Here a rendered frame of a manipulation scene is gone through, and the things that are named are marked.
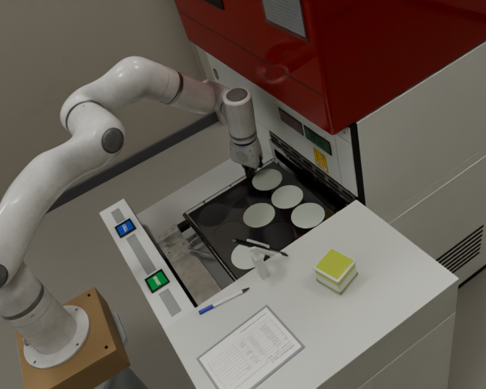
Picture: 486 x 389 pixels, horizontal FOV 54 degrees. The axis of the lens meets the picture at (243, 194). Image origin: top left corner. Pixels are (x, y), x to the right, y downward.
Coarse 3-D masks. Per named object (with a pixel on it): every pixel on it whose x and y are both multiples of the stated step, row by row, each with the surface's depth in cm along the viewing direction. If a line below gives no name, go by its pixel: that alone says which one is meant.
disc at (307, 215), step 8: (296, 208) 146; (304, 208) 145; (312, 208) 144; (320, 208) 143; (296, 216) 144; (304, 216) 143; (312, 216) 142; (320, 216) 141; (296, 224) 141; (304, 224) 141; (312, 224) 140
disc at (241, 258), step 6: (240, 246) 141; (246, 246) 140; (234, 252) 140; (240, 252) 139; (246, 252) 139; (234, 258) 138; (240, 258) 138; (246, 258) 137; (234, 264) 137; (240, 264) 136; (246, 264) 136; (252, 264) 135
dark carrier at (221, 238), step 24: (264, 168) 162; (240, 192) 157; (264, 192) 154; (192, 216) 155; (216, 216) 152; (240, 216) 149; (288, 216) 144; (216, 240) 145; (264, 240) 140; (288, 240) 138
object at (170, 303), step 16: (112, 208) 158; (128, 208) 156; (112, 224) 153; (128, 240) 146; (144, 240) 144; (128, 256) 141; (144, 256) 140; (160, 256) 138; (144, 272) 135; (144, 288) 131; (176, 288) 128; (160, 304) 126; (176, 304) 125; (192, 304) 123; (160, 320) 122; (176, 320) 121
